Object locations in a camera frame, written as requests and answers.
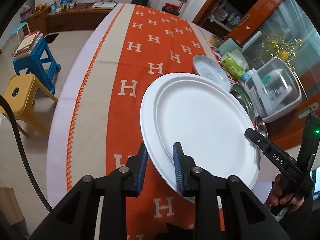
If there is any large white plate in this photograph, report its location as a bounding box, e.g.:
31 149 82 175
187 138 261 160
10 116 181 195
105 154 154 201
140 73 260 190

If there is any blue patterned porcelain plate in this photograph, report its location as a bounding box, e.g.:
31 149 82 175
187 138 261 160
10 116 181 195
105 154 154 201
193 55 231 92

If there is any right hand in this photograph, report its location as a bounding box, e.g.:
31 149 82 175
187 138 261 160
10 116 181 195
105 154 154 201
266 174 304 213

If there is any small steel bowl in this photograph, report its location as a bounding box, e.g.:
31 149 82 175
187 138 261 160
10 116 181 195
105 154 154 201
252 116 268 139

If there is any green plate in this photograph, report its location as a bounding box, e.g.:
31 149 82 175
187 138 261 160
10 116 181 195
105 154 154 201
230 84 255 119

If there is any white dish cabinet box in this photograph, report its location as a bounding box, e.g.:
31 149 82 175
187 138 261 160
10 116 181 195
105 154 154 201
244 57 302 123

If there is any green tissue pack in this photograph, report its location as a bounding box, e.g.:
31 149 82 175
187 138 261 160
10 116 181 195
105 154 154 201
220 52 245 80

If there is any orange H-pattern blanket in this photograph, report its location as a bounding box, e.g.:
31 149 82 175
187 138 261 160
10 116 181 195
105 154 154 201
66 4 215 239

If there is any mint green canister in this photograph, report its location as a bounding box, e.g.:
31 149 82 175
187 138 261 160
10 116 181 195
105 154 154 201
218 38 242 56

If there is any yellow plastic stool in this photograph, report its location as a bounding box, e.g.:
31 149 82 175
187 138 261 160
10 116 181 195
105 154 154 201
3 74 57 135

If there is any blue plastic stool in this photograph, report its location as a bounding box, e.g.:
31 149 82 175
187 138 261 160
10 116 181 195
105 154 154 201
13 38 61 95

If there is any white paper roll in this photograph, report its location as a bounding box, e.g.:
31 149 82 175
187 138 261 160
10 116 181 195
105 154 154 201
242 31 262 51

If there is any wooden TV cabinet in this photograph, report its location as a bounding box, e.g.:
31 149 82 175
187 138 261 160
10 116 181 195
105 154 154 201
26 3 111 35

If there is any red basket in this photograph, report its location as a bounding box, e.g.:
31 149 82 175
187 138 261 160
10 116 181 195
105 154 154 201
163 3 179 13

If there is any stack of books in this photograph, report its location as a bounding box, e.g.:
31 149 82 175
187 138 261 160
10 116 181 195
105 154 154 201
14 30 43 59

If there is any light blue stool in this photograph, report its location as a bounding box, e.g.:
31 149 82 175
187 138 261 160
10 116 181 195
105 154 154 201
9 22 31 53

